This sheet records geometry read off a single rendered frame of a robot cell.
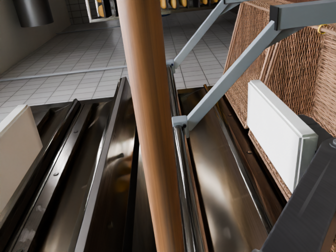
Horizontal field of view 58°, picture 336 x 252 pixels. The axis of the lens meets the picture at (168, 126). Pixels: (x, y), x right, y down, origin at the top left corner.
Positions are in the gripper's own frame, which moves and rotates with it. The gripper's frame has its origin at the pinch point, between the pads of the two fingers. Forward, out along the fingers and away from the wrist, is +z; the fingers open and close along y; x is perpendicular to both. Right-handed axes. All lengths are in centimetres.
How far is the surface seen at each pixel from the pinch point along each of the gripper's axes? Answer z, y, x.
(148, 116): 6.0, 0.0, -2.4
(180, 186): 24.1, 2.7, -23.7
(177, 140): 38.4, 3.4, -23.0
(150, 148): 6.2, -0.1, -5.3
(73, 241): 37, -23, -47
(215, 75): 183, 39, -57
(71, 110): 142, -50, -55
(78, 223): 43, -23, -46
